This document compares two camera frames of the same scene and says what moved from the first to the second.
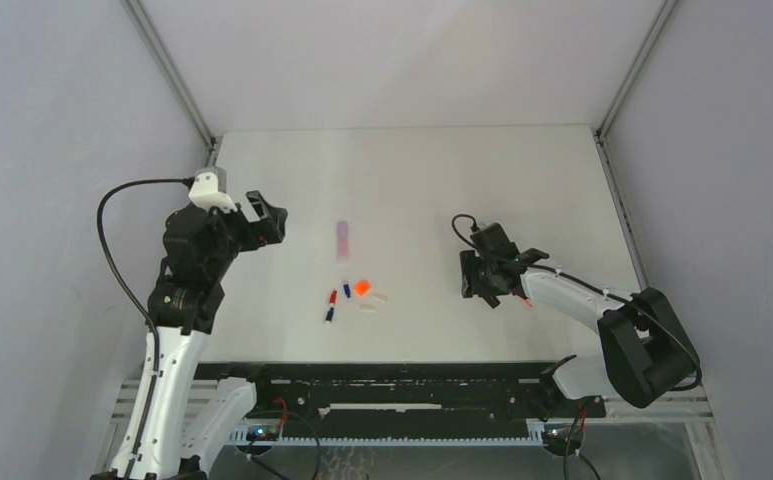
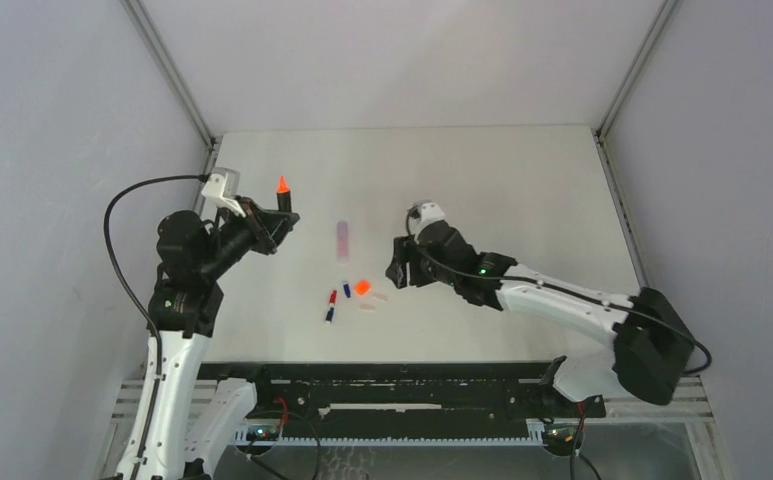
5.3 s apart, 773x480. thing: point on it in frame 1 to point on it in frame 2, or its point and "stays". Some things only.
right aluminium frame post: x=659 y=17 stays
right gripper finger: x=492 y=301 to x=397 y=272
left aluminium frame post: x=214 y=141 stays
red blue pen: x=331 y=307 stays
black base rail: x=406 y=399 stays
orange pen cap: x=362 y=287 stays
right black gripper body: x=485 y=282 to x=420 y=269
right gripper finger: x=468 y=262 to x=401 y=254
